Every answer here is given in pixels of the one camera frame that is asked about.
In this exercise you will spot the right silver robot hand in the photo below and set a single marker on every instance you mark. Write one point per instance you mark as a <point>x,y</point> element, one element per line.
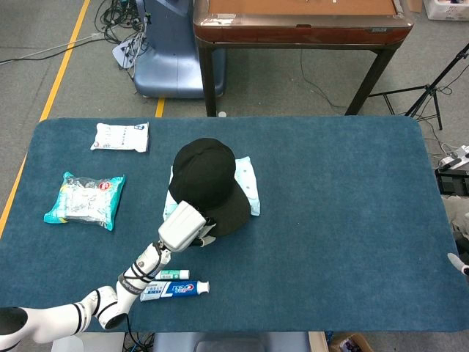
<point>459,265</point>

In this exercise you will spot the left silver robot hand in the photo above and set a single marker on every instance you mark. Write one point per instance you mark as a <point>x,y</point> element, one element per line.
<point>179,227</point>

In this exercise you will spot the black baseball cap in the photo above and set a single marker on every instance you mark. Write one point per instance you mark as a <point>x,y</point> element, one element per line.
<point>205,168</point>

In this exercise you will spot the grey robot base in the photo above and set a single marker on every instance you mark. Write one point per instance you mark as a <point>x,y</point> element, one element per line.
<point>227,342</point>

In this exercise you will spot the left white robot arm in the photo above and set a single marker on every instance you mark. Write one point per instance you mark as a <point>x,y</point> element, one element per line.
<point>132,282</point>

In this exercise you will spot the small green white tube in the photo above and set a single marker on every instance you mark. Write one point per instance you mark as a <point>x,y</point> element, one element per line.
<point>176,274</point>

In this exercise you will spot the blue white toothpaste tube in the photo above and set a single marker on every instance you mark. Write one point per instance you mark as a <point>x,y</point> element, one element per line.
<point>176,289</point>

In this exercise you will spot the light blue wipes pack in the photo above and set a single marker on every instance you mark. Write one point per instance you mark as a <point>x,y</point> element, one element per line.
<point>249,183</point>

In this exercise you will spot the black case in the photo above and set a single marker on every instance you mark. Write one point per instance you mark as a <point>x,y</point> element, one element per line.
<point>452,183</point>

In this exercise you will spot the teal clear cotton pad pack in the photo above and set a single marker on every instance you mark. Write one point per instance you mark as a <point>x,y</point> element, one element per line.
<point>84,201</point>

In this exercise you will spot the white power strip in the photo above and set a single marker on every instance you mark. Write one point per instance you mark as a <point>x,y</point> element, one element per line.
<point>456,159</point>

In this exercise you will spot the white tissue pack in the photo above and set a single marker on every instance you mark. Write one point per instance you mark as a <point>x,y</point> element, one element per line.
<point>121,137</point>

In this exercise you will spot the blue carpet table cover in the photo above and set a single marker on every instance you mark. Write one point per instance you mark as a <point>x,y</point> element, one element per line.
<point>329,220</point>

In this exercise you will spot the blue grey machine base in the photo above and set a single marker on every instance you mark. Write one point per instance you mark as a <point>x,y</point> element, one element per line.
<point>168,55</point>

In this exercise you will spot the black tripod stand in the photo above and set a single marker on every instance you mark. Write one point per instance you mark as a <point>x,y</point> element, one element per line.
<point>428,91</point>

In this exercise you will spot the white socket board with plugs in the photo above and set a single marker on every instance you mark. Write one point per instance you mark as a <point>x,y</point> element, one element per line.
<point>124,55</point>

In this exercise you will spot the brown mahjong table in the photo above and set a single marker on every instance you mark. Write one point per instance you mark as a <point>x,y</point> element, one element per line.
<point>293,34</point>

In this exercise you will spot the white plastic crate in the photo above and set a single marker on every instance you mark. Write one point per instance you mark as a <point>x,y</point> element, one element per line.
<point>443,9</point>

